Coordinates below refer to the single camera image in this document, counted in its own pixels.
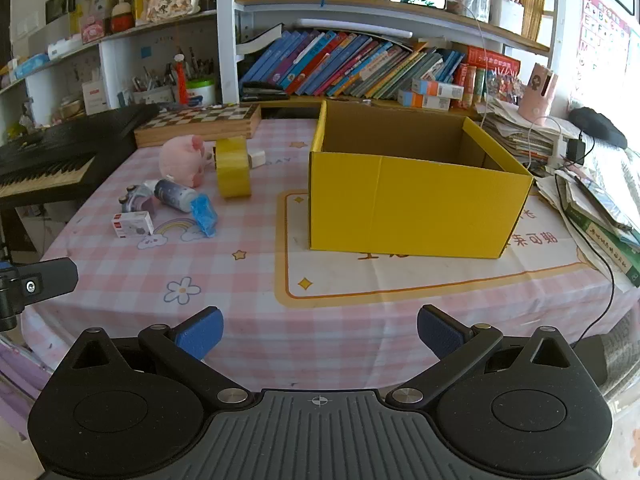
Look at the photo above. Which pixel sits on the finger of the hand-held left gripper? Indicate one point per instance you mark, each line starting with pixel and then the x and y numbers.
pixel 45 277

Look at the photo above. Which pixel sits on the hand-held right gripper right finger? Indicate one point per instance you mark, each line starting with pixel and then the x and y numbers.
pixel 440 332

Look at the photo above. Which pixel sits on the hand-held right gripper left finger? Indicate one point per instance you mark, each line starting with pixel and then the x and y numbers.
pixel 202 332

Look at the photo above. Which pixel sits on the small white red box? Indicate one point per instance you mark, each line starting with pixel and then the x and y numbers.
pixel 131 223

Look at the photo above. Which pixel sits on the blue plastic packet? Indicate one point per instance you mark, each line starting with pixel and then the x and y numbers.
pixel 204 215

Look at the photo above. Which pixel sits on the small grey toy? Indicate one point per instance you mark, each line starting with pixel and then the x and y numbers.
pixel 137 200

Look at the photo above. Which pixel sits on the yellow cardboard box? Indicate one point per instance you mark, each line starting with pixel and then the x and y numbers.
pixel 400 210

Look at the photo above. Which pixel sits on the dark blue spray bottle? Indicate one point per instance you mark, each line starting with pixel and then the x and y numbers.
pixel 175 195

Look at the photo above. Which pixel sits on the yellow tape roll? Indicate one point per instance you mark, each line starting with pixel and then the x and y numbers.
pixel 232 175

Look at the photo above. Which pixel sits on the pink plush pig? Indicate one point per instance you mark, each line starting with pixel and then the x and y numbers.
pixel 182 160

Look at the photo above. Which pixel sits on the white charger plug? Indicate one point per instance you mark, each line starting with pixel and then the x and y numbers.
pixel 257 159

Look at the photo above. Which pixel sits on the desktop with pink checkered tablecloth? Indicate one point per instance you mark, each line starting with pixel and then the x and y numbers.
pixel 250 285

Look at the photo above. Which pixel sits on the black electronic keyboard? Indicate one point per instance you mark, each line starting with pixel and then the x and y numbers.
pixel 60 140

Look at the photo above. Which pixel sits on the brass bowl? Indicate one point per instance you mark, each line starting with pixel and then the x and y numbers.
pixel 72 109

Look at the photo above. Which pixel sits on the grey cloth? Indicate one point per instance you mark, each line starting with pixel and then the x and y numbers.
pixel 622 355

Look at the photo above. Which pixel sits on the green cover book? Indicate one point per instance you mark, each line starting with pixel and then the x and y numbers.
pixel 605 246

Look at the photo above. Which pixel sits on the white box with red label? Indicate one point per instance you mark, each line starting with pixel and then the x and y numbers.
pixel 95 97

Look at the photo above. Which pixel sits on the wooden chess board box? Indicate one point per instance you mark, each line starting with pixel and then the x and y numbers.
pixel 200 121

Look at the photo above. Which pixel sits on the white pen holder with pens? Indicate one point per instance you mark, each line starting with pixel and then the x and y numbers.
pixel 152 95

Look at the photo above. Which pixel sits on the blue tissue pack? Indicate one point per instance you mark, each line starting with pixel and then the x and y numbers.
pixel 32 65

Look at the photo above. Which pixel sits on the white power strip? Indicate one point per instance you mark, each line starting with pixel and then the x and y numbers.
pixel 559 152

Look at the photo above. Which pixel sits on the black power adapter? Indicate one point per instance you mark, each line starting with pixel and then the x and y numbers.
pixel 576 150

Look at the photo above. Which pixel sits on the stack of glossy papers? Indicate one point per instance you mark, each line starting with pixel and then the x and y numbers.
pixel 615 185

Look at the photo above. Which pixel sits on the white tissue pack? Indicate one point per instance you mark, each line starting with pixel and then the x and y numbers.
pixel 65 47

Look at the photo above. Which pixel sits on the orange white small carton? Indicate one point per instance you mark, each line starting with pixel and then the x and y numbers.
pixel 435 88
pixel 425 101

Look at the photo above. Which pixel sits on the white jar with green lid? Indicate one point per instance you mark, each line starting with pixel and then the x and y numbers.
pixel 201 94

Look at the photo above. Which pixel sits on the red tassel ornament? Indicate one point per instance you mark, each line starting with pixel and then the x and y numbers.
pixel 180 80

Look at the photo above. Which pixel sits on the black flat case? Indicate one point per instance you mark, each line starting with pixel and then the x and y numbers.
pixel 265 91

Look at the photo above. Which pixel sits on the pink small box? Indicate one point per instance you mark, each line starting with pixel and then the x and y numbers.
pixel 93 30

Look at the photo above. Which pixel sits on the pink crown-shaped holder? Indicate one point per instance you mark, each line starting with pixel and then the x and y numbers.
pixel 537 95

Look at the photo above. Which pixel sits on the black rounded object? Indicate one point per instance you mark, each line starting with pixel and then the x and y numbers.
pixel 597 127

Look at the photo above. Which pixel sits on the thick red book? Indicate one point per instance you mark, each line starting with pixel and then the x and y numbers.
pixel 492 62

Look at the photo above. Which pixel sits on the row of leaning colourful books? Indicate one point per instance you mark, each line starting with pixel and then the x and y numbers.
pixel 340 65

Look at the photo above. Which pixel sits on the thick white-paged book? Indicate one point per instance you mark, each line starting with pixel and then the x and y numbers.
pixel 260 40

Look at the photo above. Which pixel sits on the white bookshelf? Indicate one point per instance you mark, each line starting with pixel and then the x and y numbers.
pixel 226 35

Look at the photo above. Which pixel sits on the long white tube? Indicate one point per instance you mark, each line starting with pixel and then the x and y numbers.
pixel 350 27

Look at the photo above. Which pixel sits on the white desk organizer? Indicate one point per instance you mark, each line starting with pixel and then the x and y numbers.
pixel 506 15

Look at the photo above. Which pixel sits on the row of orange thin books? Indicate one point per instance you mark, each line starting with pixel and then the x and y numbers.
pixel 534 5

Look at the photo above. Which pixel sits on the black photo frame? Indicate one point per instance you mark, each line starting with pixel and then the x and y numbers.
pixel 60 5

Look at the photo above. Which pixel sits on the pink alphabet wall poster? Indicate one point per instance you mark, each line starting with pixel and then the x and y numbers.
pixel 600 35

